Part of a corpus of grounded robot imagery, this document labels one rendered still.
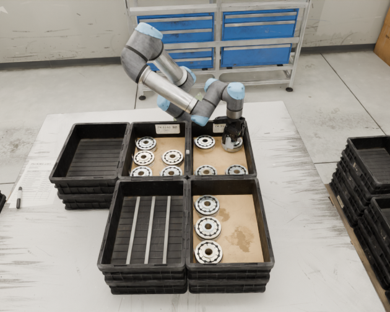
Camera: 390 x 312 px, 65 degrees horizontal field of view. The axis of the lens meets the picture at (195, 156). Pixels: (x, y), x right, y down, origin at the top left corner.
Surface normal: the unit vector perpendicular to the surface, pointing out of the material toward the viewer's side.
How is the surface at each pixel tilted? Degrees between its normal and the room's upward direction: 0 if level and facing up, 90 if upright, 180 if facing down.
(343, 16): 90
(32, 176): 0
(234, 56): 90
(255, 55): 90
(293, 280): 0
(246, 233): 0
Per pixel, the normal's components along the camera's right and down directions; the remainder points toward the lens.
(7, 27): 0.07, 0.69
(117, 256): -0.02, -0.72
